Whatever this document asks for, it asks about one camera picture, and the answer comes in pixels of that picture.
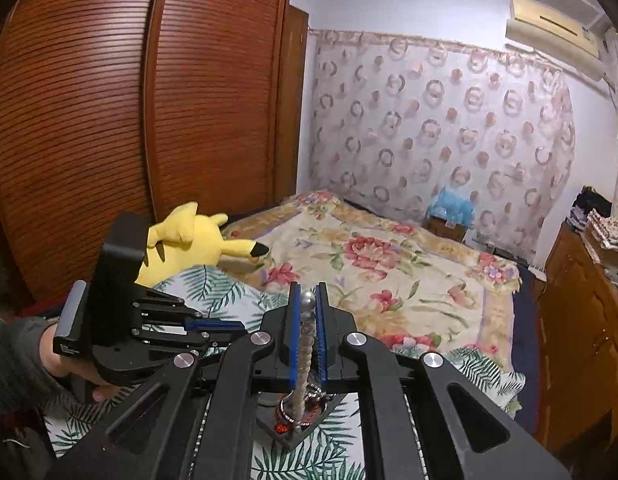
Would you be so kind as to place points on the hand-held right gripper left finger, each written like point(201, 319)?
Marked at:
point(293, 340)

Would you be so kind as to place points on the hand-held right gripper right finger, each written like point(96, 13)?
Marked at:
point(323, 340)

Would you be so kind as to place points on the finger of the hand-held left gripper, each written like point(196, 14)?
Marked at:
point(214, 325)
point(189, 342)

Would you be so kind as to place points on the black box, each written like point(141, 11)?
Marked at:
point(269, 417)

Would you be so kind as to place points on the person's left forearm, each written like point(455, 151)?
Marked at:
point(19, 360)

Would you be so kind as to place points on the person's left hand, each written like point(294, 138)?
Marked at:
point(76, 375)

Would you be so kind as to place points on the leaf print cloth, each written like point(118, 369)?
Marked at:
point(224, 290)

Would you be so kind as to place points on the floral blanket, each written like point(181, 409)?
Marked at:
point(389, 285)

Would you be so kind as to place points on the yellow plush toy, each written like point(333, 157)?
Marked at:
point(189, 240)

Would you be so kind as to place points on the small wooden box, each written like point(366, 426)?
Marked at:
point(444, 230)

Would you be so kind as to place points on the wooden louvred wardrobe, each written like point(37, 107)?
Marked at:
point(89, 135)

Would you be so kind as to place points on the blue plastic bag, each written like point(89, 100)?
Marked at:
point(451, 205)

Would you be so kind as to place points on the navy bed sheet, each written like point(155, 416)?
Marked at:
point(526, 335)

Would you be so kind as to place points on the circle pattern curtain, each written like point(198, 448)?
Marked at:
point(439, 135)

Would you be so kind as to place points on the wooden cabinet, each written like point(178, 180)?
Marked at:
point(579, 320)

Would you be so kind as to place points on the dark folded clothes stack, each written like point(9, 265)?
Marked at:
point(589, 205)

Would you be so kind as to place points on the patterned folded cloth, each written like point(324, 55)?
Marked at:
point(606, 230)

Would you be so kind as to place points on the beige air conditioner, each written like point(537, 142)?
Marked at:
point(554, 35)

